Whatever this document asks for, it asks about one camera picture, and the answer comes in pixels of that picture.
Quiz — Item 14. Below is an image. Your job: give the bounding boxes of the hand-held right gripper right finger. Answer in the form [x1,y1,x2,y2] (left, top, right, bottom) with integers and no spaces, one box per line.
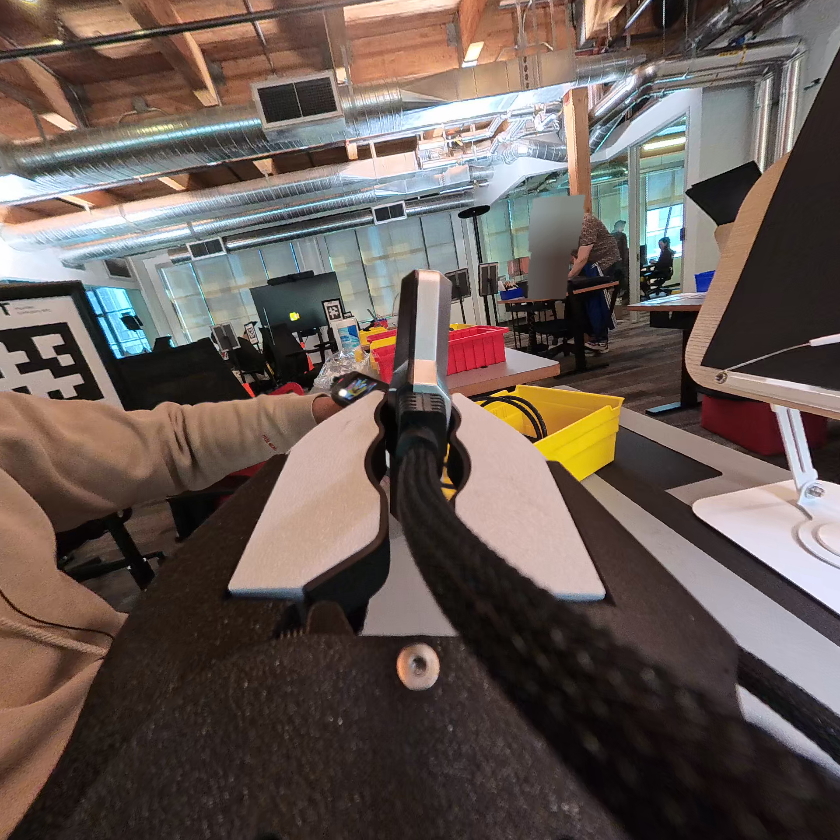
[448,392,608,603]

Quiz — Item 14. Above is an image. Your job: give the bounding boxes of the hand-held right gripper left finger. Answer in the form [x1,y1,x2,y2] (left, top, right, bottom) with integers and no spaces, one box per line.
[227,390,393,603]

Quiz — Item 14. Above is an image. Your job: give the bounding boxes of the black braided hdmi cable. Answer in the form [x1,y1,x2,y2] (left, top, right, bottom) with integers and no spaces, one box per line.
[386,268,840,840]

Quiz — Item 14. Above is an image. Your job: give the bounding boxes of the person's left forearm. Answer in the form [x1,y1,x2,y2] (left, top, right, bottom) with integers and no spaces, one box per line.
[0,390,343,534]

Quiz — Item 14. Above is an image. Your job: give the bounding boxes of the yellow plastic bin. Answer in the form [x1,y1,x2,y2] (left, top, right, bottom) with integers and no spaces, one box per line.
[482,384,626,483]

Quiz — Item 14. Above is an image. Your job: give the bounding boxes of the black smartwatch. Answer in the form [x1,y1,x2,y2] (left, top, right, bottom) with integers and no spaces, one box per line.
[330,371,388,409]

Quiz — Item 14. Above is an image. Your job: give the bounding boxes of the black desk mat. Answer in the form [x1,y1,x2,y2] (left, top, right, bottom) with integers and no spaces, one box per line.
[584,476,840,647]
[600,427,723,492]

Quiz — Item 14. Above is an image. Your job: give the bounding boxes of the wooden table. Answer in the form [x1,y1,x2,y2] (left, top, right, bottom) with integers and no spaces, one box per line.
[446,346,560,396]

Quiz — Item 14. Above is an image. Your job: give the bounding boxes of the red divided plastic bin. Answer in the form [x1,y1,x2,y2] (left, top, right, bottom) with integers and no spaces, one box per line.
[369,323,509,376]

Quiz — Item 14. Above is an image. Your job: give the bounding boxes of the black office chair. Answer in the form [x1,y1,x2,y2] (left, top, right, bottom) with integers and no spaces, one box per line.
[56,508,166,592]

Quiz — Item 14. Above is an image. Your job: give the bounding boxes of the white metal monitor stand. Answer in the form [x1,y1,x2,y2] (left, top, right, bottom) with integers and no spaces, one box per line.
[692,331,840,599]

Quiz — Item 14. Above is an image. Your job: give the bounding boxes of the large black screen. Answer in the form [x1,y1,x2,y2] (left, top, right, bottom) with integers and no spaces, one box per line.
[249,271,343,337]

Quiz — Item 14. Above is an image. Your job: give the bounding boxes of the red box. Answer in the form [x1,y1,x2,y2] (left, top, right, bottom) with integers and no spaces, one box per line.
[701,392,829,457]

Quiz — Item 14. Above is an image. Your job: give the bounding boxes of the black standing desk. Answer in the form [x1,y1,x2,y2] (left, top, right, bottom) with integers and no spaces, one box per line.
[499,277,621,376]

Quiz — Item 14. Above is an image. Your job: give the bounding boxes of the wooden desk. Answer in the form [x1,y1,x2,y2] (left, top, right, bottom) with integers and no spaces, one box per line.
[626,292,708,416]

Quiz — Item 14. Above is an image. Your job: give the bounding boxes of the black floor lamp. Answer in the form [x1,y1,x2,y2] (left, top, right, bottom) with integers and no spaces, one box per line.
[457,205,493,327]

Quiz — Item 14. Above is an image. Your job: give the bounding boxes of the person's beige hoodie torso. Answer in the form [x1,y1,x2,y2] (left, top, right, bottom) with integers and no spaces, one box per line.
[0,469,130,837]

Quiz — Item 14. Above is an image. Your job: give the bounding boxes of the black white tag board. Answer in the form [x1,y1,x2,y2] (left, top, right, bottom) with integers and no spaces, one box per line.
[0,281,126,411]

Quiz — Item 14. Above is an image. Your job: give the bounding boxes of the black monitor with wooden back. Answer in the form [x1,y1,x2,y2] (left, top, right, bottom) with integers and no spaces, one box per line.
[684,66,840,421]

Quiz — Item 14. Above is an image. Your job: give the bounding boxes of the black tilted panel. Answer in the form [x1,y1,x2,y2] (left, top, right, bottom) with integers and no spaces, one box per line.
[685,161,763,227]

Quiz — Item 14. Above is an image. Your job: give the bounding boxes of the ceiling air vent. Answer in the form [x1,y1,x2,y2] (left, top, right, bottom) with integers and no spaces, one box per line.
[252,71,344,130]

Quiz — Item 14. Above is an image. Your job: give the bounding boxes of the black cable coil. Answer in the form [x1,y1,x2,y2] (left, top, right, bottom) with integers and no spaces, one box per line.
[486,394,547,442]

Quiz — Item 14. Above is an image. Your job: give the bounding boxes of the silver ventilation duct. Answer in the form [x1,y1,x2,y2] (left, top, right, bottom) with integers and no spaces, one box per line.
[0,62,657,188]
[0,161,493,266]

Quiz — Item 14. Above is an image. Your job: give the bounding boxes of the wooden post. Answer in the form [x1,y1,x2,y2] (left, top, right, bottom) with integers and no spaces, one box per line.
[562,87,593,198]

